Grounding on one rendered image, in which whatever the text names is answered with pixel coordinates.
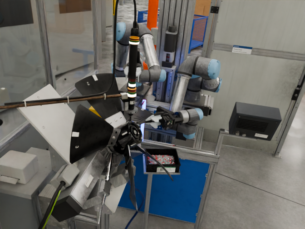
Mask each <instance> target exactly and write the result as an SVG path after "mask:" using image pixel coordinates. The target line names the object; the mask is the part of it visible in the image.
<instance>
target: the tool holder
mask: <svg viewBox="0 0 305 229"><path fill-rule="evenodd" d="M120 94H121V100H122V102H123V109H124V111H125V112H126V113H128V114H134V113H137V112H138V108H137V107H136V106H135V107H134V109H133V110H129V109H128V102H129V99H128V94H125V95H124V94H123V93H120Z"/></svg>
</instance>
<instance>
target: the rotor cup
mask: <svg viewBox="0 0 305 229"><path fill-rule="evenodd" d="M118 128H119V129H121V131H120V133H119V136H118V138H117V141H116V143H115V145H114V146H109V148H110V149H111V150H112V151H113V152H114V153H115V154H117V155H123V154H124V152H125V149H126V147H127V145H129V148H132V147H134V146H136V145H138V144H140V143H141V142H142V140H143V134H142V131H141V129H140V128H139V126H138V125H137V124H136V123H135V122H133V121H129V122H127V123H125V124H123V125H121V126H119V127H118ZM134 130H135V131H136V132H137V133H136V134H135V133H134ZM125 132H127V133H126V134H124V135H122V134H123V133H125ZM135 143H136V144H135ZM133 144H135V145H133ZM131 145H133V146H131Z"/></svg>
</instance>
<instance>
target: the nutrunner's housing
mask: <svg viewBox="0 0 305 229"><path fill-rule="evenodd" d="M138 33H139V30H138V28H137V21H133V27H132V28H131V34H130V35H131V36H139V34H138ZM128 99H129V102H128V109H129V110H133V109H134V105H135V97H134V98H130V97H128ZM128 115H130V116H132V115H133V114H128Z"/></svg>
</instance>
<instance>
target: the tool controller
mask: <svg viewBox="0 0 305 229"><path fill-rule="evenodd" d="M281 121H282V119H281V115H280V110H279V108H274V107H268V106H262V105H254V104H248V103H242V102H236V103H235V106H234V109H233V112H232V114H231V117H230V120H229V134H232V135H238V136H244V137H249V138H254V139H262V140H268V141H271V139H272V137H273V135H274V134H275V132H276V130H277V128H278V126H279V125H280V123H281Z"/></svg>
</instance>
